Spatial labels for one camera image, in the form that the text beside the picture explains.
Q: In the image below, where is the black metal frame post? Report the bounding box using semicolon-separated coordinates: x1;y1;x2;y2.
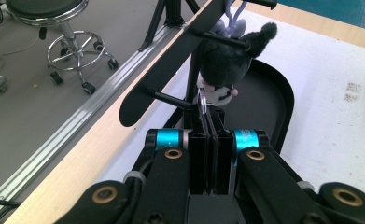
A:
138;0;204;53

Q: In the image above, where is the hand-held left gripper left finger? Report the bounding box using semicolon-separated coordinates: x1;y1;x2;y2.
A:
145;105;211;196

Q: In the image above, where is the black round stool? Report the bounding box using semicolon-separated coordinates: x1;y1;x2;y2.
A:
5;0;120;96

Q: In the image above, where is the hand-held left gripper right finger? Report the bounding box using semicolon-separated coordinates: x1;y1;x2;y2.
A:
205;105;270;196

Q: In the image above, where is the silver metal key ring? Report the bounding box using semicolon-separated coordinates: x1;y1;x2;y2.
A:
197;87;208;114

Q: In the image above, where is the white foam mat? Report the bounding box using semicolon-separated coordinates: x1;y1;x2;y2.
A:
102;8;365;203

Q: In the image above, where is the aluminium frame rail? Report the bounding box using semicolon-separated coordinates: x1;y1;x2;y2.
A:
0;23;188;217

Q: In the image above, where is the black rack with tray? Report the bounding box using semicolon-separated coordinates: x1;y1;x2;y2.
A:
119;0;296;155

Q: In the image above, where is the black plush toy keychain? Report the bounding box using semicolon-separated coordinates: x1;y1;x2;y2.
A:
196;0;279;107

